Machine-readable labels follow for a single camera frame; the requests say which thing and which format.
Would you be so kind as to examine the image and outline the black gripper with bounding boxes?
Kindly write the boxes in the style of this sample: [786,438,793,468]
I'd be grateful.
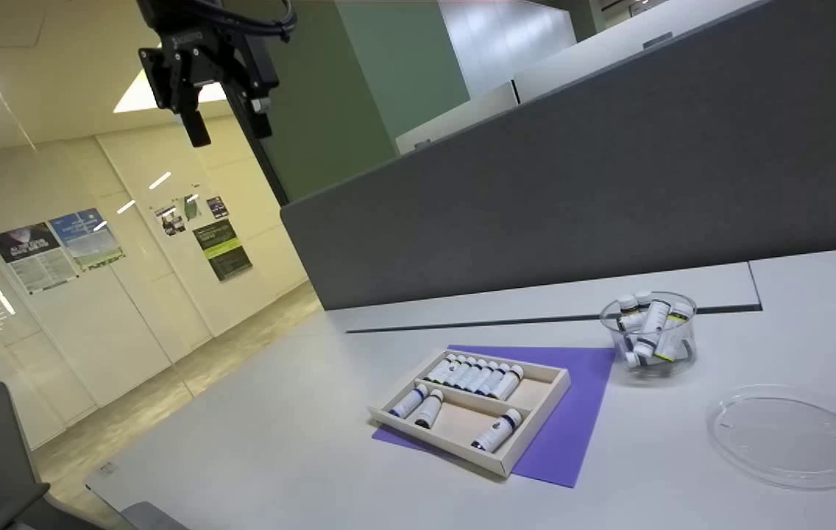
[135,0,298,146]

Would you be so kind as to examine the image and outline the row bottle one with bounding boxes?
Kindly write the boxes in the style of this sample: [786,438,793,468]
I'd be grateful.
[424,359,447,383]

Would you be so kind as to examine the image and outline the row bottle two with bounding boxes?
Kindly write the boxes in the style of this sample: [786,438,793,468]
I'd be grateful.
[431,359,456,385]

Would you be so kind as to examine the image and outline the row bottle three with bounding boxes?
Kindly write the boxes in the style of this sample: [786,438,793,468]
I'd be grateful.
[447,362,469,389]

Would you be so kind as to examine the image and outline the white bottle bottom left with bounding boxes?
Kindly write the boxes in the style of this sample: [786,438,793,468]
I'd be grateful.
[390,383,426,417]

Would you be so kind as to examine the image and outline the row bottle four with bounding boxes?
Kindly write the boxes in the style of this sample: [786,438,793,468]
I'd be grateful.
[456,362,482,392]

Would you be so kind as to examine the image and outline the row bottle five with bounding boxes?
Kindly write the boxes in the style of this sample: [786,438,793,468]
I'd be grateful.
[469,362,494,393]

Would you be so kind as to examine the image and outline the row bottle six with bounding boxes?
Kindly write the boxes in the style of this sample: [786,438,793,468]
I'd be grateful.
[482,365,509,396]

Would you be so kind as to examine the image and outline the row bottle seven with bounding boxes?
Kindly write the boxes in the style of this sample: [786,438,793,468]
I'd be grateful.
[494,365,525,401]

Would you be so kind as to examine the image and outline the wooden tray with divider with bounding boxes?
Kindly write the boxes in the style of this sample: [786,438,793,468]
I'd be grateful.
[368,345,571,479]

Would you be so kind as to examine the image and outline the white bottle bottom right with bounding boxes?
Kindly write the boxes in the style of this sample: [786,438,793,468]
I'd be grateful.
[472,410,525,452]

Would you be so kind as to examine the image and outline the poster dark green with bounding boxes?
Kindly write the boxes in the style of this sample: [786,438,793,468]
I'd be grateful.
[195,220,254,283]

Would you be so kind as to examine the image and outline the poster blue and white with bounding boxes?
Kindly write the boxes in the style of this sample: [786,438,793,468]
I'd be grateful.
[50,209,125,271]

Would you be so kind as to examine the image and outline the dark poster with white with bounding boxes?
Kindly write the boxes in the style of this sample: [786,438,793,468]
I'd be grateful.
[0,223,76,295]

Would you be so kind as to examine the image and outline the purple paper mat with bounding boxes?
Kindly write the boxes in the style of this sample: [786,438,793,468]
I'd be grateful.
[372,348,612,489]

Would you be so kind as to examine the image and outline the clear round lid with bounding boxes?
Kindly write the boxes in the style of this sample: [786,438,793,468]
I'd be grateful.
[708,392,836,492]

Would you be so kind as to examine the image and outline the grey partition wall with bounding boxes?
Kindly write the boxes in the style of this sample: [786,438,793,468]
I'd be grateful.
[284,0,836,309]

